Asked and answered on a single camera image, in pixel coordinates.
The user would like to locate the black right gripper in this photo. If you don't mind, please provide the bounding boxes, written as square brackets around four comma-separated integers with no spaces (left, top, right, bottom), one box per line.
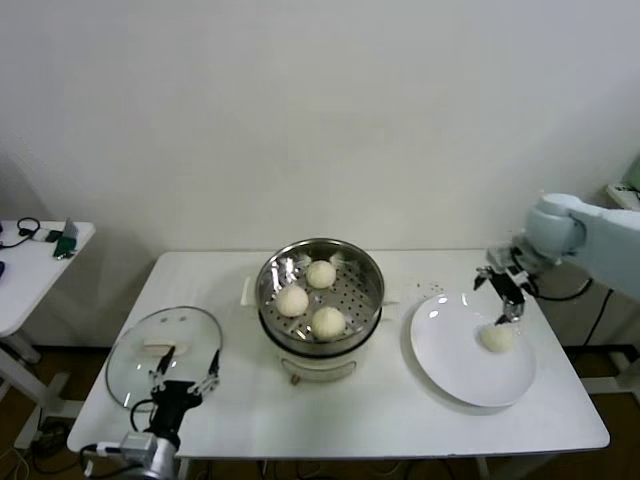
[473,266,527,327]

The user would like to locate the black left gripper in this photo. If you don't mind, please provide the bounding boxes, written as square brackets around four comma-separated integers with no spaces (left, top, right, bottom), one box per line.
[144,346,222,443]

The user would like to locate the white steamed baozi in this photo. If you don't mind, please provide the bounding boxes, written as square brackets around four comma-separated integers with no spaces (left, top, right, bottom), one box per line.
[276,284,310,318]
[305,259,337,290]
[311,306,347,341]
[479,324,516,355]

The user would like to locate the glass pot lid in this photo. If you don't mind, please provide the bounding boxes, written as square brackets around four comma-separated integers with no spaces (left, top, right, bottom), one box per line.
[105,305,225,411]

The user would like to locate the perforated steel steamer basket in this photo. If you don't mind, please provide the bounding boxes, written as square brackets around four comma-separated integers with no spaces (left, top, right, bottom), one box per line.
[256,238,387,342]

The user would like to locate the brown crumbs scatter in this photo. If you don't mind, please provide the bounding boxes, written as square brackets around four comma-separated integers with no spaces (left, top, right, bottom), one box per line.
[402,279,446,296]

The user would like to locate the white oval plate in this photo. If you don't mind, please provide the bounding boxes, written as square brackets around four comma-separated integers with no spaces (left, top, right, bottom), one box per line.
[409,293,540,407]

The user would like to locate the white electric cooker pot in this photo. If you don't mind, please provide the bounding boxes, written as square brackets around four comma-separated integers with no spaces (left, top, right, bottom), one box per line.
[241,272,404,387]

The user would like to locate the green and grey tool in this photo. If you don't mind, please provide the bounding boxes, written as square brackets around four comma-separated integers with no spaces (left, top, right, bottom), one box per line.
[53,217,81,260]

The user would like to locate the white side table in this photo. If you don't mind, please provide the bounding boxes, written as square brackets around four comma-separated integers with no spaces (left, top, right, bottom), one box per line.
[0,219,97,449]

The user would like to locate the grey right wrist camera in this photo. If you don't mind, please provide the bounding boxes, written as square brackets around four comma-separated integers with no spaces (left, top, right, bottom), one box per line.
[487,244,519,267]

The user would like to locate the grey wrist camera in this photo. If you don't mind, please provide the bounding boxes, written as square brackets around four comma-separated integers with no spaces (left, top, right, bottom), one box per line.
[119,433,159,459]
[487,244,519,267]

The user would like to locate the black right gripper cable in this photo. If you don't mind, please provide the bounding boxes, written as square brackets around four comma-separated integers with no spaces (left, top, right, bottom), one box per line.
[524,277,595,302]

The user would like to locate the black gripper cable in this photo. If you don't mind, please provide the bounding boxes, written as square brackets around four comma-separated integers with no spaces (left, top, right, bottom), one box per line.
[130,397,159,434]
[524,277,595,302]

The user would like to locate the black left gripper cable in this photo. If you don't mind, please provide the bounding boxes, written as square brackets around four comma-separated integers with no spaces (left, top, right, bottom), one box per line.
[130,397,159,434]

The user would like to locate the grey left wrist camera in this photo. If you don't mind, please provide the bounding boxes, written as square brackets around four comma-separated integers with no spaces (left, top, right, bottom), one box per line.
[119,433,159,459]

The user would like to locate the black power adapter cable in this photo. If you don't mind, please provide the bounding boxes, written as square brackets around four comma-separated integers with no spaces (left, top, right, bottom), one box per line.
[582,287,615,349]

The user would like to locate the black floor cable bundle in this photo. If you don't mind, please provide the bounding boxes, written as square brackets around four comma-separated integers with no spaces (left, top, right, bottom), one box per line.
[30,418,71,474]

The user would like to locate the white floor cable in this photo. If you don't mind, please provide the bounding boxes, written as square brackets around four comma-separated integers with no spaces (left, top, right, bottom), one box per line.
[0,447,31,480]

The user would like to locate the black looped cable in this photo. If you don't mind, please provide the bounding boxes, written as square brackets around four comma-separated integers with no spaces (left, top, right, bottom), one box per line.
[0,215,44,250]

